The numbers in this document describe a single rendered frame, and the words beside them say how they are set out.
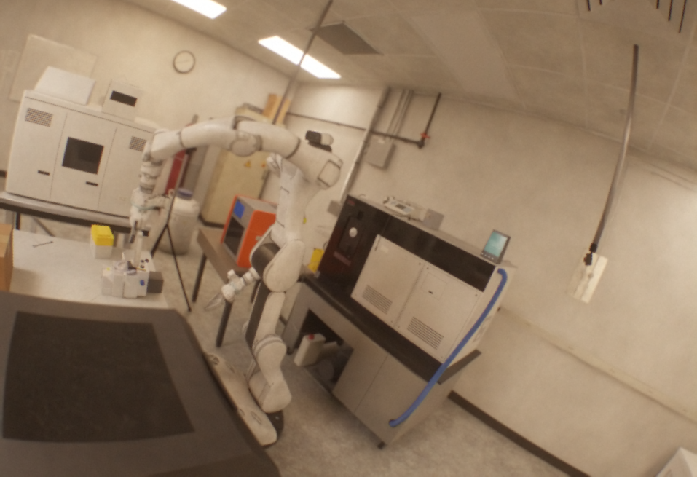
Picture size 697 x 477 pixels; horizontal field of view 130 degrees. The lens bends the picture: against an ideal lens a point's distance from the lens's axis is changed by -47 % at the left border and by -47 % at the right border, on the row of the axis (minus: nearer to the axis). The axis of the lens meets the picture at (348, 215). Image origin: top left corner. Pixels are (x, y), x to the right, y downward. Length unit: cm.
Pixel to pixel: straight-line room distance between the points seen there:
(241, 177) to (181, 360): 453
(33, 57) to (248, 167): 384
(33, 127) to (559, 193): 362
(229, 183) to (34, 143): 362
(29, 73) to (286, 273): 451
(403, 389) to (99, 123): 223
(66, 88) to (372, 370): 245
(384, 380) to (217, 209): 382
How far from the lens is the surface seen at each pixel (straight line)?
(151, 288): 122
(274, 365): 155
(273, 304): 136
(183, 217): 358
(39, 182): 188
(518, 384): 296
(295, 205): 119
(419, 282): 183
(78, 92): 194
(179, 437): 44
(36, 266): 131
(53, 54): 492
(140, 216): 107
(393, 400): 198
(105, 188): 184
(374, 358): 198
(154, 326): 60
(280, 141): 87
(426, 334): 184
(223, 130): 86
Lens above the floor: 157
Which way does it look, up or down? 7 degrees down
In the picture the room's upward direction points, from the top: 22 degrees clockwise
